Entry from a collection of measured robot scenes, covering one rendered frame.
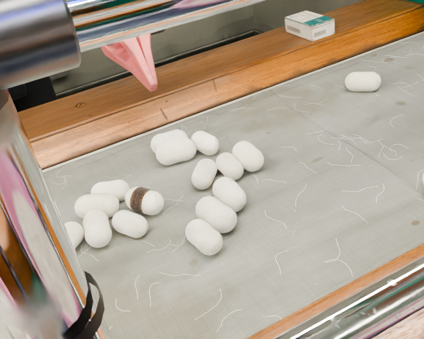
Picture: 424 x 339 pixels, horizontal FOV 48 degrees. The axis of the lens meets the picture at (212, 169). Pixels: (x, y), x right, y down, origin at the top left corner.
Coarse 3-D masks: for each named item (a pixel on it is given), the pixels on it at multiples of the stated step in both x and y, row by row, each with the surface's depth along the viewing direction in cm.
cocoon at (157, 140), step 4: (168, 132) 47; (172, 132) 47; (176, 132) 46; (180, 132) 47; (156, 136) 46; (160, 136) 46; (164, 136) 46; (168, 136) 46; (172, 136) 46; (176, 136) 46; (180, 136) 46; (184, 136) 47; (152, 140) 46; (156, 140) 46; (160, 140) 46; (164, 140) 46; (168, 140) 46; (172, 140) 46; (152, 144) 46; (156, 144) 46; (160, 144) 46; (152, 148) 46; (156, 148) 46
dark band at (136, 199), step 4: (136, 188) 39; (140, 188) 39; (144, 188) 39; (136, 192) 39; (140, 192) 39; (144, 192) 39; (132, 196) 39; (136, 196) 39; (140, 196) 39; (132, 200) 39; (136, 200) 39; (140, 200) 38; (132, 204) 39; (136, 204) 39; (140, 204) 38; (132, 208) 39; (136, 208) 39; (140, 208) 39; (140, 212) 39
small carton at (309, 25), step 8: (288, 16) 63; (296, 16) 63; (304, 16) 62; (312, 16) 62; (320, 16) 61; (288, 24) 63; (296, 24) 62; (304, 24) 60; (312, 24) 59; (320, 24) 59; (328, 24) 60; (296, 32) 62; (304, 32) 61; (312, 32) 59; (320, 32) 60; (328, 32) 60; (312, 40) 60
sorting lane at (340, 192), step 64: (384, 64) 57; (192, 128) 51; (256, 128) 49; (320, 128) 47; (384, 128) 45; (64, 192) 44; (192, 192) 41; (256, 192) 40; (320, 192) 38; (384, 192) 37; (128, 256) 36; (192, 256) 35; (256, 256) 34; (320, 256) 33; (384, 256) 32; (128, 320) 31; (192, 320) 30; (256, 320) 29
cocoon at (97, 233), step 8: (88, 216) 37; (96, 216) 37; (104, 216) 38; (88, 224) 37; (96, 224) 36; (104, 224) 36; (88, 232) 36; (96, 232) 36; (104, 232) 36; (88, 240) 36; (96, 240) 36; (104, 240) 36
